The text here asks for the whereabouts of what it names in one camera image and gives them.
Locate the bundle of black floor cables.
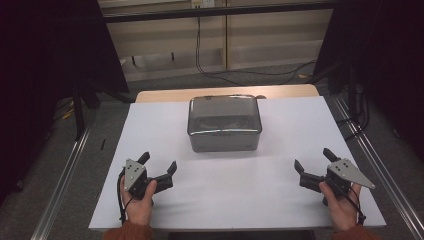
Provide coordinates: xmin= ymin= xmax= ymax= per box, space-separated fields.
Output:
xmin=335 ymin=89 xmax=372 ymax=142

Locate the black curtain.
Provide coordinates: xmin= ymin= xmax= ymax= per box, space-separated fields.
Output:
xmin=312 ymin=0 xmax=424 ymax=163
xmin=0 ymin=0 xmax=130 ymax=204

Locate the black frame crossbar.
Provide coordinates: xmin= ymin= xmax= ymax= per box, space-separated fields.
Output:
xmin=102 ymin=1 xmax=338 ymax=24

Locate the hand-held gripper black cable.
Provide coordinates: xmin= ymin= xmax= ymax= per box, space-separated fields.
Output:
xmin=116 ymin=168 xmax=135 ymax=225
xmin=328 ymin=179 xmax=367 ymax=226

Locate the black metal stand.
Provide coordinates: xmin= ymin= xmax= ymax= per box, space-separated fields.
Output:
xmin=70 ymin=79 xmax=102 ymax=142

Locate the person's right hand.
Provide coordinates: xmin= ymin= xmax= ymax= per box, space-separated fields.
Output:
xmin=318 ymin=181 xmax=363 ymax=233

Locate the left hand-held gripper black cable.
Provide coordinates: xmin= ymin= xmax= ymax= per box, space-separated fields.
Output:
xmin=116 ymin=168 xmax=135 ymax=225

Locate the transparent grey lidded storage box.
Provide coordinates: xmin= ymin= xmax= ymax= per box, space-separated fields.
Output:
xmin=186 ymin=94 xmax=263 ymax=154

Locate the long black power cable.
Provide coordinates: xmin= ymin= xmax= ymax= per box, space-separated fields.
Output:
xmin=194 ymin=15 xmax=318 ymax=87

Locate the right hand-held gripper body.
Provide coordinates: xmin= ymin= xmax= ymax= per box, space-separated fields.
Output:
xmin=298 ymin=158 xmax=377 ymax=205

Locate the right hand-held gripper black cable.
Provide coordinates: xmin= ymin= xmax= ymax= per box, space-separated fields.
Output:
xmin=328 ymin=179 xmax=367 ymax=226

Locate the white wall socket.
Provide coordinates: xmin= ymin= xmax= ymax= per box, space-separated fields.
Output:
xmin=191 ymin=0 xmax=216 ymax=10

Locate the white board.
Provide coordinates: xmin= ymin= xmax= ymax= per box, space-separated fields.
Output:
xmin=88 ymin=96 xmax=387 ymax=232

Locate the metal floor rail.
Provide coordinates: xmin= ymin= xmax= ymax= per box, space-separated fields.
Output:
xmin=330 ymin=94 xmax=424 ymax=240
xmin=30 ymin=124 xmax=94 ymax=240

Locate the person's left hand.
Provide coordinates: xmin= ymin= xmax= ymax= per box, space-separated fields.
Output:
xmin=119 ymin=175 xmax=159 ymax=228

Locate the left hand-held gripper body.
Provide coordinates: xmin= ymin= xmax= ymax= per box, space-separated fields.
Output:
xmin=123 ymin=158 xmax=175 ymax=201

